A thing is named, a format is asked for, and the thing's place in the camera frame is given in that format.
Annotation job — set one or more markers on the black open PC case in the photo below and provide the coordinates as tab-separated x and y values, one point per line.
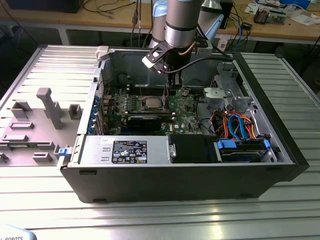
175	182

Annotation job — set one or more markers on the hard disk blue carrier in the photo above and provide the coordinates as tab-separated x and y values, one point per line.
240	157

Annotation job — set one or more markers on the green motherboard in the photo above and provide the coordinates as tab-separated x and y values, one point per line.
185	117

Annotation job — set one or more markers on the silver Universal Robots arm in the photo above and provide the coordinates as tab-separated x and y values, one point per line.
180	25

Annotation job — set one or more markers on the silver metal bracket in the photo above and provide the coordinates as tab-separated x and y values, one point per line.
277	17

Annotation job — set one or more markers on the black equipment box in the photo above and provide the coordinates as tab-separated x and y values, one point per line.
42	5

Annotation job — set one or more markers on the black plastic bay shroud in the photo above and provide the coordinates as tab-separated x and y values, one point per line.
190	148

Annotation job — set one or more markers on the CPU socket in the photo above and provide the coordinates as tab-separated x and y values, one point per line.
143	107

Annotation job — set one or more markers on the wooden workbench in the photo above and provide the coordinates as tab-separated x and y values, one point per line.
75	21

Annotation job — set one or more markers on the black RAM slot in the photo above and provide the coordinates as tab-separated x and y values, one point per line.
150	87
150	91

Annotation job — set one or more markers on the round coin battery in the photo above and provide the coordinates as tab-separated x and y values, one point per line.
185	93

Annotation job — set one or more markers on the pale grey case latch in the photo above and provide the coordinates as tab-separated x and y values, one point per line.
102	53

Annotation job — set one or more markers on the blue plastic clip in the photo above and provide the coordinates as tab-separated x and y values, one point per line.
63	151

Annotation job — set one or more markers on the pale blue teach pendant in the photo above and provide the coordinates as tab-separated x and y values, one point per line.
15	233

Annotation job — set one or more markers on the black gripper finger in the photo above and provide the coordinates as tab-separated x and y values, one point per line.
173	81

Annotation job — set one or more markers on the copper CPU cooler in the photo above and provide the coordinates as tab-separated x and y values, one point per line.
261	15

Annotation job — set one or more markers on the blue box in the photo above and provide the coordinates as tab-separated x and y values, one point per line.
295	2

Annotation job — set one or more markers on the silver CPU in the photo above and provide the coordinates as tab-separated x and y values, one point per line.
152	102

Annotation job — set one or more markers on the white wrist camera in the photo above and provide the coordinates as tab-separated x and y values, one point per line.
152	61

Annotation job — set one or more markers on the grey parts rack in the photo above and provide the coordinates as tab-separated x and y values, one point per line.
37	132

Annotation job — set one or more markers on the small black adapter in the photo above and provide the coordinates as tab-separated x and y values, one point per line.
246	26

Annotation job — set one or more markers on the silver metal drive cage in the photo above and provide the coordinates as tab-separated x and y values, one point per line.
215	96

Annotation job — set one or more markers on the silver power supply unit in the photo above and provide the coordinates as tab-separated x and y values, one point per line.
95	150

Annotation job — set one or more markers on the white paper sheet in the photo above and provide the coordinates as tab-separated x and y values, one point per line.
303	19

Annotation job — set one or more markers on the black tower box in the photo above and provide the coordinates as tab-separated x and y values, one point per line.
228	12

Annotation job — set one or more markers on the green RAM stick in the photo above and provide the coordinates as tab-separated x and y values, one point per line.
150	114

